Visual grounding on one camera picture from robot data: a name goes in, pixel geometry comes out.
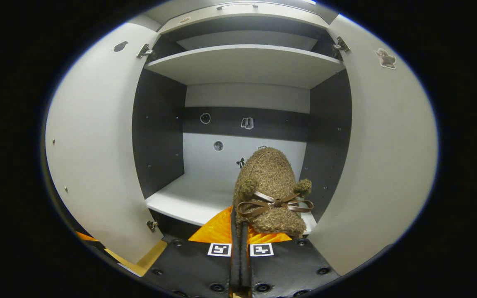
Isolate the white shoe cabinet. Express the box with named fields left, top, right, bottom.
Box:
left=132, top=2, right=353, bottom=245

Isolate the brown fuzzy shoe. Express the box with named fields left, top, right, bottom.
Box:
left=233, top=147, right=314, bottom=240

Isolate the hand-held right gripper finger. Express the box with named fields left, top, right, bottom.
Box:
left=141, top=206, right=243, bottom=298
left=241, top=223, right=340, bottom=298

